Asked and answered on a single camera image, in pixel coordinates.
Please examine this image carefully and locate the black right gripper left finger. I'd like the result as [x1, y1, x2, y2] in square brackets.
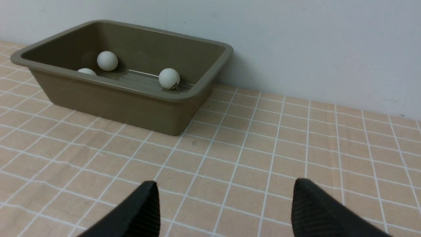
[79, 180, 161, 237]

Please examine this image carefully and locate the orange checkered tablecloth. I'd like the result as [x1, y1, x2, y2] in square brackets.
[0, 42, 421, 237]

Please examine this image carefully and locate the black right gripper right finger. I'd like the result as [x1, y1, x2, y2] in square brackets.
[291, 178, 390, 237]

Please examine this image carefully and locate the olive green plastic bin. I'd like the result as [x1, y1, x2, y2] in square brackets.
[10, 20, 234, 136]

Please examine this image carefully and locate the white ball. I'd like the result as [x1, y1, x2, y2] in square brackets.
[158, 68, 180, 90]
[78, 68, 97, 76]
[97, 51, 118, 71]

